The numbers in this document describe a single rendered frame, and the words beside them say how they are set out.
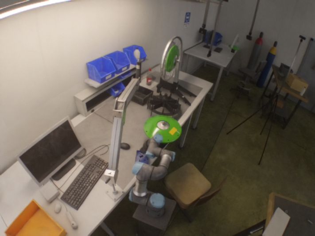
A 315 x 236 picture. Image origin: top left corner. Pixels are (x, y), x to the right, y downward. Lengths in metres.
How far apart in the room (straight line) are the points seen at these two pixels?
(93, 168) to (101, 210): 0.33
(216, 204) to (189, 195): 0.83
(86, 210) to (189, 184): 0.95
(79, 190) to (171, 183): 0.82
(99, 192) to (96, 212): 0.15
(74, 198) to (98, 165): 0.31
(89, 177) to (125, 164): 0.29
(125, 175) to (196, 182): 0.72
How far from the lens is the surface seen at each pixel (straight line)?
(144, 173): 0.90
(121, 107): 1.00
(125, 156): 1.38
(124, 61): 1.93
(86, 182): 1.28
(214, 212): 2.31
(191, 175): 1.70
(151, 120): 1.42
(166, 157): 1.03
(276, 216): 1.43
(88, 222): 1.19
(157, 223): 1.23
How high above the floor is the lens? 2.04
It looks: 41 degrees down
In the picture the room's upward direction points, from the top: 7 degrees clockwise
